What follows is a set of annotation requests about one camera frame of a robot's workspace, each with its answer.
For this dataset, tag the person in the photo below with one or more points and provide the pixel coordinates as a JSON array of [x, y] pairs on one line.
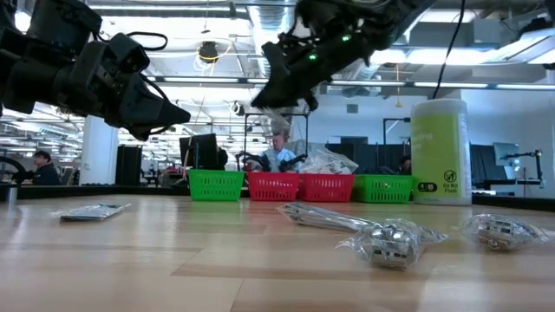
[[45, 173], [277, 158], [406, 167], [222, 158]]

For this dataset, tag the bagged white cotton kit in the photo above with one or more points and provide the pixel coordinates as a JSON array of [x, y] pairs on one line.
[[329, 164]]

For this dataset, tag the black ceiling device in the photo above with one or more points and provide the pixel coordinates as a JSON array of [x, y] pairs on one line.
[[209, 52]]

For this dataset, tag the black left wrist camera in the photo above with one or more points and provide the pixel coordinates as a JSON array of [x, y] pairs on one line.
[[129, 52]]

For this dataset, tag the green plastic basket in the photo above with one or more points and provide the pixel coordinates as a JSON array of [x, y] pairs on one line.
[[217, 186], [381, 189]]

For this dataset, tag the black cabinet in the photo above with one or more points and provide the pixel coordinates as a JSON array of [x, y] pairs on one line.
[[128, 164]]

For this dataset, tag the bagged black comb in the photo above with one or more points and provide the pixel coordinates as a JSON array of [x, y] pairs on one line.
[[91, 212]]

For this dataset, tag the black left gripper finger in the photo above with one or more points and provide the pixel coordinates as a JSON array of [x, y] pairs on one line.
[[152, 112]]

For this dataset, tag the red plastic basket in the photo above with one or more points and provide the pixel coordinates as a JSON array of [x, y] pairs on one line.
[[325, 188], [273, 187]]

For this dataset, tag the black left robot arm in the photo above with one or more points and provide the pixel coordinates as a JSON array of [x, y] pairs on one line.
[[26, 78]]

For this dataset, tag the black metal frame stand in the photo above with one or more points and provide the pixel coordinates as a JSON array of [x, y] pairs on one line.
[[256, 115]]

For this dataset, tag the dark partition panel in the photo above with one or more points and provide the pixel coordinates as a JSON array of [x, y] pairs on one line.
[[381, 158]]

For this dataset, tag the grey monitor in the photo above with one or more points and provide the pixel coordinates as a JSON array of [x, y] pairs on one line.
[[505, 154]]

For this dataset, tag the ceiling light panel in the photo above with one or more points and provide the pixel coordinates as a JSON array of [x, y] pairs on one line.
[[446, 56]]

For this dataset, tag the black background robot arm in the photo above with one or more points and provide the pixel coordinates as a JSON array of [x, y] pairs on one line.
[[260, 161], [292, 162]]

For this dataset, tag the white pillar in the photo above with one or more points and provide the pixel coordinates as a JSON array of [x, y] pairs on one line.
[[99, 160]]

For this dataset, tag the silver ventilation duct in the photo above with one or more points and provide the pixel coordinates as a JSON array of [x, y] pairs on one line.
[[264, 21]]

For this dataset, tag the silver metal cup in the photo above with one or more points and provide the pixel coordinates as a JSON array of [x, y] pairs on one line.
[[11, 197]]

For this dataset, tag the black monitor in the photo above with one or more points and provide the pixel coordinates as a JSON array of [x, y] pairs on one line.
[[199, 149]]

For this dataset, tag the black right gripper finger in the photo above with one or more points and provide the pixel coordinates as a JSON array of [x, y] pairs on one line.
[[310, 102], [277, 86]]

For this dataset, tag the green wipes canister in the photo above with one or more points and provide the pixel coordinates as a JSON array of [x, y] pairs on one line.
[[438, 151]]

